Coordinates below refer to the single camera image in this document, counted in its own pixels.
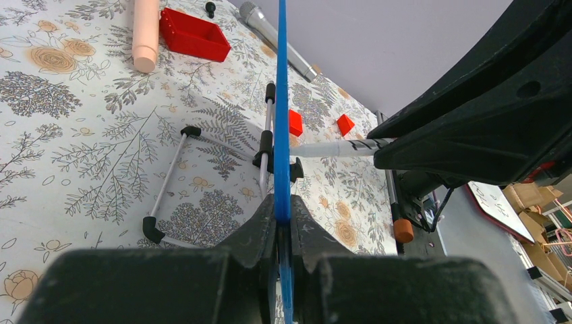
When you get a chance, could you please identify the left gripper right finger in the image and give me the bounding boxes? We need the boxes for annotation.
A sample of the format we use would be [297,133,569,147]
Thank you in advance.
[291,195,517,323]

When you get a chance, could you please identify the pink plastic cylinder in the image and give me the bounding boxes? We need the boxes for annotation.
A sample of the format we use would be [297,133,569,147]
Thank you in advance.
[132,0,160,74]

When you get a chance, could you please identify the small black knob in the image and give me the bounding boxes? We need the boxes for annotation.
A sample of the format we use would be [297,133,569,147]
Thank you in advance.
[205,1,217,19]

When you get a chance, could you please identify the red wedge block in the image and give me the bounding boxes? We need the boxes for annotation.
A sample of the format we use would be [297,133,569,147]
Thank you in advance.
[337,114,355,136]

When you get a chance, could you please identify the background whiteboard red frame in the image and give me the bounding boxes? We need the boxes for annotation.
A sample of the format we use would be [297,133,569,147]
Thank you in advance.
[467,182,534,244]

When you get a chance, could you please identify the floral patterned table mat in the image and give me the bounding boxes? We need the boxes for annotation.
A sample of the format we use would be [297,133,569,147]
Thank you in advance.
[0,0,399,324]

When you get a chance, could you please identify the red cube block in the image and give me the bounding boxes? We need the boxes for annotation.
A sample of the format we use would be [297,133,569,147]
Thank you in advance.
[289,109,304,137]

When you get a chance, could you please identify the blue-framed whiteboard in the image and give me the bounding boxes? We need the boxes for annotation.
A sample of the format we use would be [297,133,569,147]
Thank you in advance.
[142,0,305,324]

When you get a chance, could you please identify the brown cork cylinder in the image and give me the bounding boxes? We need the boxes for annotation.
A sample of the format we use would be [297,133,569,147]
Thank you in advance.
[393,219,414,244]

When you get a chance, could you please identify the blue-capped marker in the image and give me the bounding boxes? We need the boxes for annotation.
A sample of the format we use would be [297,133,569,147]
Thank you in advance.
[289,138,393,158]

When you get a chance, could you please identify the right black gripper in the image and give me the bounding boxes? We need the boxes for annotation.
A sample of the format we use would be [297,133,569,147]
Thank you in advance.
[368,1,571,186]

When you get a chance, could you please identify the cardboard boxes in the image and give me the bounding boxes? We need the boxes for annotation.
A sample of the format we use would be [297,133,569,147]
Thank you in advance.
[503,183,571,290]

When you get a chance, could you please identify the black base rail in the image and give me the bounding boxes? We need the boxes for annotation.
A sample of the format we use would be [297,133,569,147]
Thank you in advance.
[385,170,445,257]

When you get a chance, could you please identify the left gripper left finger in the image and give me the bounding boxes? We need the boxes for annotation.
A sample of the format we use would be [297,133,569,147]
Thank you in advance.
[19,195,277,323]

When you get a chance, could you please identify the silver grey microphone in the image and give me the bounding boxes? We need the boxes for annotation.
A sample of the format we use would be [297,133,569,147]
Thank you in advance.
[239,1,318,82]

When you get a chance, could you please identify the red rectangular tray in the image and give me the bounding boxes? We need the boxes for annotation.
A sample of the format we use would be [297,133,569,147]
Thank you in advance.
[159,7,231,62]

